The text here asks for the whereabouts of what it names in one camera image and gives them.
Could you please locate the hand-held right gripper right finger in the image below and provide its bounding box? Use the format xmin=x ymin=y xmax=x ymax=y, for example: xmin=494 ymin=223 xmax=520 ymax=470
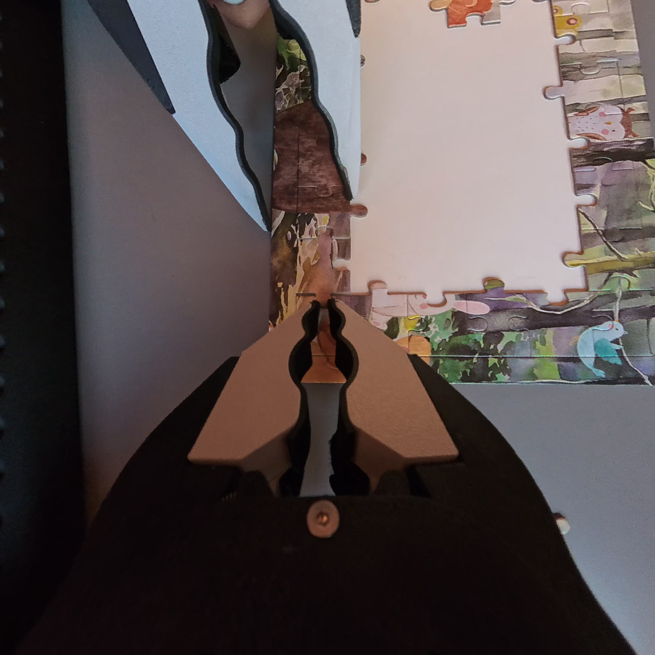
xmin=327 ymin=299 xmax=459 ymax=496

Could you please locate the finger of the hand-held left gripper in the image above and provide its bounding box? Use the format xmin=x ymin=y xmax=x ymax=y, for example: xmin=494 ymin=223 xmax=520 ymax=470
xmin=270 ymin=0 xmax=365 ymax=201
xmin=125 ymin=0 xmax=272 ymax=233

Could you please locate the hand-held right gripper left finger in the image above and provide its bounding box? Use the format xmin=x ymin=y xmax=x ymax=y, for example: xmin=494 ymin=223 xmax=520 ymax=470
xmin=188 ymin=302 xmax=320 ymax=496

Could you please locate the jigsaw puzzle board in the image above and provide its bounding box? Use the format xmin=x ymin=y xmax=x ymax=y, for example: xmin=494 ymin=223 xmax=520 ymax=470
xmin=268 ymin=0 xmax=655 ymax=387

